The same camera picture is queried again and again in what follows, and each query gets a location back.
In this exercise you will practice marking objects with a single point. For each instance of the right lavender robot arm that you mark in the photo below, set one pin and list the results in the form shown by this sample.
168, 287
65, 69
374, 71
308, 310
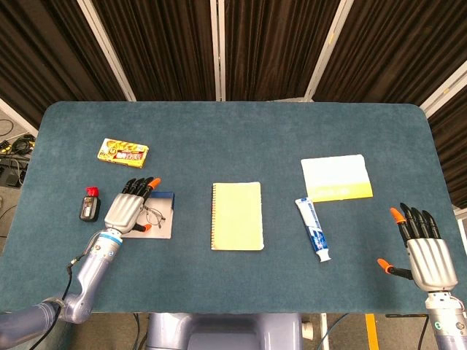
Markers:
447, 321

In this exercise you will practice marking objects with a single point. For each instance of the dark brown curtain panel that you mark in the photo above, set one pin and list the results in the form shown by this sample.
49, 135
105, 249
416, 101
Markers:
164, 47
44, 54
273, 47
394, 47
452, 146

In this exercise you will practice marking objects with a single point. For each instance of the left lavender robot arm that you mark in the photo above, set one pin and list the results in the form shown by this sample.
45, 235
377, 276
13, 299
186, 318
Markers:
91, 270

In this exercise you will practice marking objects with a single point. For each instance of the thin-framed eyeglasses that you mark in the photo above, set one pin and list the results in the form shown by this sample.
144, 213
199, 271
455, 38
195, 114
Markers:
157, 218

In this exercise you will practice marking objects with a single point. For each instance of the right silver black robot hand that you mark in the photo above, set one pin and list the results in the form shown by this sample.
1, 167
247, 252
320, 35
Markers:
432, 262

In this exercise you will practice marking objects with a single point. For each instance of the lavender robot base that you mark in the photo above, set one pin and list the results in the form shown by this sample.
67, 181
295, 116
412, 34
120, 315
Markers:
226, 331

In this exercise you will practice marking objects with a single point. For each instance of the yellow spiral notebook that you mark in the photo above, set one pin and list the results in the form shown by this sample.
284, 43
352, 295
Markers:
237, 217

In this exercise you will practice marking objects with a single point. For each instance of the black bottle red cap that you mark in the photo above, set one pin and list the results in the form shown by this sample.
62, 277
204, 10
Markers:
89, 209

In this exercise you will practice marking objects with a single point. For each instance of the teal blue table cloth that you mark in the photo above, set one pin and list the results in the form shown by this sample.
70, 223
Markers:
233, 138

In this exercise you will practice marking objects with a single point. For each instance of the yellow floor tape strip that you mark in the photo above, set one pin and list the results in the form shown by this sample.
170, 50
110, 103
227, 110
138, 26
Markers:
371, 331

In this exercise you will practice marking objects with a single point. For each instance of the black floor device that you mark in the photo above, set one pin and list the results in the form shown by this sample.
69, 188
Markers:
11, 175

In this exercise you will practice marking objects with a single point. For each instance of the white metal frame post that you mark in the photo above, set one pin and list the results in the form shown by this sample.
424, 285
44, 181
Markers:
326, 47
106, 47
443, 91
16, 114
218, 47

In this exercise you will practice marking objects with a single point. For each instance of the yellow red snack box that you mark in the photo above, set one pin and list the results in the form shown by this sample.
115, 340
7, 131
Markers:
122, 153

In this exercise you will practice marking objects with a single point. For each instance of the blue cardboard glasses case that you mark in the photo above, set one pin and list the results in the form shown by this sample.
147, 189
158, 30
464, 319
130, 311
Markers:
160, 232

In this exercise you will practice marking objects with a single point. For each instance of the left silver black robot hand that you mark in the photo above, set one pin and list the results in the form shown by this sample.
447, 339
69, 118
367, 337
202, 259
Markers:
122, 213

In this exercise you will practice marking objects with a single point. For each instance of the white blue toothpaste tube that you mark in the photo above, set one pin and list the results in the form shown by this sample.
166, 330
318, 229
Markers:
313, 226

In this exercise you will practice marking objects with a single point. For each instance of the white yellow paper booklet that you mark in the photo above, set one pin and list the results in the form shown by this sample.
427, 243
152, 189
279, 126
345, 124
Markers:
335, 175

